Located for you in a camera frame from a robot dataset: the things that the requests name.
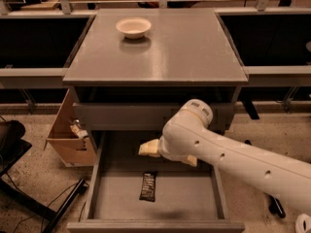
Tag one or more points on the black stand leg bar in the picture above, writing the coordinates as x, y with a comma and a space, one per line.
76, 189

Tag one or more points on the cardboard box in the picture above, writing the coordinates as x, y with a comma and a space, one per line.
72, 150

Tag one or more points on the grey drawer cabinet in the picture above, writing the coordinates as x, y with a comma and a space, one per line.
222, 97

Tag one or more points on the open grey middle drawer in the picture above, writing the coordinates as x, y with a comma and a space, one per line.
187, 199

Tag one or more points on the black office chair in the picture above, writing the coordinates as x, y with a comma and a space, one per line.
12, 146

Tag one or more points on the black rxbar chocolate wrapper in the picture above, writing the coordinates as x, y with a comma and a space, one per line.
148, 189

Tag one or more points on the white paper bowl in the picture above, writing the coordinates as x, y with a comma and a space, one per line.
133, 27

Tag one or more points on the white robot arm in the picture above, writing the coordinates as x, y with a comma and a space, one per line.
186, 138

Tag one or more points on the black chair base leg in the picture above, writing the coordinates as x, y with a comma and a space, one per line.
276, 208

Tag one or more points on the closed grey top drawer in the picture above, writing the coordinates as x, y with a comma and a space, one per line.
125, 117

